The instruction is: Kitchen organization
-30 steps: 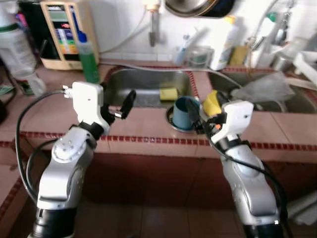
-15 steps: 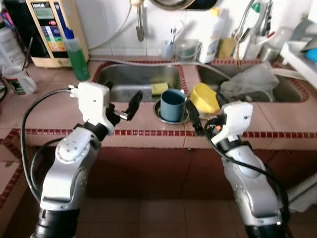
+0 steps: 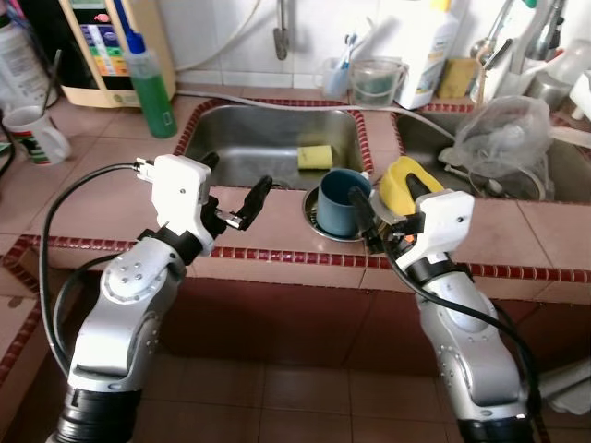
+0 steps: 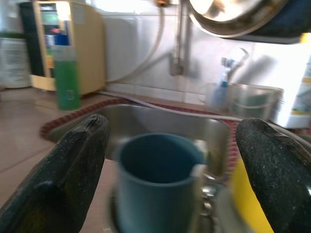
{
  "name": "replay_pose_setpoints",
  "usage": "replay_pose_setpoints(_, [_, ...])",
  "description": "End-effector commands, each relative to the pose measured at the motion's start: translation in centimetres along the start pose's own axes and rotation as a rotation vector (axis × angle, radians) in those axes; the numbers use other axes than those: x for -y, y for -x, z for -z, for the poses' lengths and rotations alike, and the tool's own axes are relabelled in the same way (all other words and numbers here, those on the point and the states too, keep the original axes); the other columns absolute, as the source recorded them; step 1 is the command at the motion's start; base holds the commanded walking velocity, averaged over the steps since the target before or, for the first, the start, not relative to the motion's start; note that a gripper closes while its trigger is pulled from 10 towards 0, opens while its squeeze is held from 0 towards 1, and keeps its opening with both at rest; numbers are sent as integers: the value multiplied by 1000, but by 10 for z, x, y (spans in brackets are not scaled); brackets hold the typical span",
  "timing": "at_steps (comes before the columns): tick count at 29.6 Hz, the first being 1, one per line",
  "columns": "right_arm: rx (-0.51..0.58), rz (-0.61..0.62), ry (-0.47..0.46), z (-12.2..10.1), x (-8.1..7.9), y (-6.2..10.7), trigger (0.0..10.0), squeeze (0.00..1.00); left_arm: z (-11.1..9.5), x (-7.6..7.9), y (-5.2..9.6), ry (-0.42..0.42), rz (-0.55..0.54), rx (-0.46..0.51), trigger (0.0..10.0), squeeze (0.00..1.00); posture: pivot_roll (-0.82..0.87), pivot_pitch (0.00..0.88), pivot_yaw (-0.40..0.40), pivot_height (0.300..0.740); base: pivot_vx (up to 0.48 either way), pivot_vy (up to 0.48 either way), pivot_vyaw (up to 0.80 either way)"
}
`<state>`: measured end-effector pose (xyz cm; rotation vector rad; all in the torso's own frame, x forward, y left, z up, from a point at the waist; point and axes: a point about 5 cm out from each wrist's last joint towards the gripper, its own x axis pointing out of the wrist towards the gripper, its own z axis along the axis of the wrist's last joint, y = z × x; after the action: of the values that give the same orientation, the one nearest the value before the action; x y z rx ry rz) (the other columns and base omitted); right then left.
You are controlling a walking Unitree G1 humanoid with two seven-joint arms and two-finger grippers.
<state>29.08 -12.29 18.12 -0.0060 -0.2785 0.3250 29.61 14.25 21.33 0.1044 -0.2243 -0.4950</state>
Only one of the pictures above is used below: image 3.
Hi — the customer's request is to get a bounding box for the yellow plastic bowl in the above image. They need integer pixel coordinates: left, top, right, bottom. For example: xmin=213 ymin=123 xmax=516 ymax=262
xmin=379 ymin=157 xmax=446 ymax=216

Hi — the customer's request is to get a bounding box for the teal cup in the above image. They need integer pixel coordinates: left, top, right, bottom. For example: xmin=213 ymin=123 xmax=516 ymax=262
xmin=317 ymin=168 xmax=373 ymax=233

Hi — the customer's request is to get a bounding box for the steel sink basin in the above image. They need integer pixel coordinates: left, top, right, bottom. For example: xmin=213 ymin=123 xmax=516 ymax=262
xmin=395 ymin=109 xmax=591 ymax=206
xmin=175 ymin=102 xmax=370 ymax=193

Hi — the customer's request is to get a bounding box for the round steel plate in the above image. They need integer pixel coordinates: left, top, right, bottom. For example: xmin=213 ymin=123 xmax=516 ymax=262
xmin=303 ymin=185 xmax=380 ymax=243

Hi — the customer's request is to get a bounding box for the yellow dish sponge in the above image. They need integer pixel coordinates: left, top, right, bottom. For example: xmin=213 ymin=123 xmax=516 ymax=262
xmin=297 ymin=143 xmax=333 ymax=170

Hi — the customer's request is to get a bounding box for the green dish soap bottle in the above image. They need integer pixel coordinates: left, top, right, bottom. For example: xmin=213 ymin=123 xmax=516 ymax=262
xmin=113 ymin=0 xmax=178 ymax=139

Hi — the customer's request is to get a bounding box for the clear plastic bag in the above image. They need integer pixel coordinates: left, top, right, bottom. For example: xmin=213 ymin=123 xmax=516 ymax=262
xmin=452 ymin=95 xmax=553 ymax=199

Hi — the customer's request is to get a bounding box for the clear small plastic bucket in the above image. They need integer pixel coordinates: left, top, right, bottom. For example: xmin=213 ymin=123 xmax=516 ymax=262
xmin=349 ymin=57 xmax=405 ymax=107

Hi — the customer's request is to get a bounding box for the thick ochre sponge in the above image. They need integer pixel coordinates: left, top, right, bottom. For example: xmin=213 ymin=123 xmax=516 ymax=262
xmin=437 ymin=57 xmax=478 ymax=100

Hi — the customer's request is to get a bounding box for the white detergent bottle yellow cap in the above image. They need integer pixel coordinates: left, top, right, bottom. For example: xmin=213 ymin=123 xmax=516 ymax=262
xmin=397 ymin=0 xmax=461 ymax=110

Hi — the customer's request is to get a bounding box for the clear toothbrush cup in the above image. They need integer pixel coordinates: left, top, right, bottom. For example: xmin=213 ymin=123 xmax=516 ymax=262
xmin=323 ymin=57 xmax=354 ymax=98

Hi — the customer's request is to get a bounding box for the beige water filter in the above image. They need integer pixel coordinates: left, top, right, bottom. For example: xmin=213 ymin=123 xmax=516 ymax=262
xmin=57 ymin=0 xmax=176 ymax=109

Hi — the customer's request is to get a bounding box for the white printed mug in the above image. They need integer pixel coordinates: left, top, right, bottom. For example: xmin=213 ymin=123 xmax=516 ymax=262
xmin=3 ymin=104 xmax=71 ymax=165

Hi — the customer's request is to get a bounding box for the white dish rack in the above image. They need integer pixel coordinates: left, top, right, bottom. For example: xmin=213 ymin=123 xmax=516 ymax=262
xmin=568 ymin=72 xmax=591 ymax=121

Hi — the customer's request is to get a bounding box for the clear plastic jug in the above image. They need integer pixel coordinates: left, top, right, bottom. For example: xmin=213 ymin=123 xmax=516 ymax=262
xmin=545 ymin=42 xmax=591 ymax=93

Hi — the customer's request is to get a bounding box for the curved steel faucet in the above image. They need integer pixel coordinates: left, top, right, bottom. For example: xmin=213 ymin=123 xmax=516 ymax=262
xmin=471 ymin=0 xmax=566 ymax=102

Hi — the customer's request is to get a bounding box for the white labelled bottle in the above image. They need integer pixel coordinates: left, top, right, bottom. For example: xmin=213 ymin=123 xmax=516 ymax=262
xmin=0 ymin=14 xmax=52 ymax=112

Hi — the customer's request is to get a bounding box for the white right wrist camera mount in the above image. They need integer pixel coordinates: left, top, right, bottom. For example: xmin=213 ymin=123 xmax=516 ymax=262
xmin=402 ymin=189 xmax=476 ymax=269

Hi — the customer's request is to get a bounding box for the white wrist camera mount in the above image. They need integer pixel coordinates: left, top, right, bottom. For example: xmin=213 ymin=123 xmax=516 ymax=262
xmin=402 ymin=189 xmax=476 ymax=269
xmin=136 ymin=154 xmax=218 ymax=252

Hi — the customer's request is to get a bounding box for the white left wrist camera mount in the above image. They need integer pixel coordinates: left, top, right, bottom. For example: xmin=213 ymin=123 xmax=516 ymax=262
xmin=136 ymin=154 xmax=218 ymax=252

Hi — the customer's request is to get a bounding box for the steel wall tap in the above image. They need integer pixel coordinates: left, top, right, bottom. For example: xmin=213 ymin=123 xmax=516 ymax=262
xmin=273 ymin=0 xmax=295 ymax=61

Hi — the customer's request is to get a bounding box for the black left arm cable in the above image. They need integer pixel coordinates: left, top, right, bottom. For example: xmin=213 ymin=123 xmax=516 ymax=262
xmin=37 ymin=162 xmax=144 ymax=375

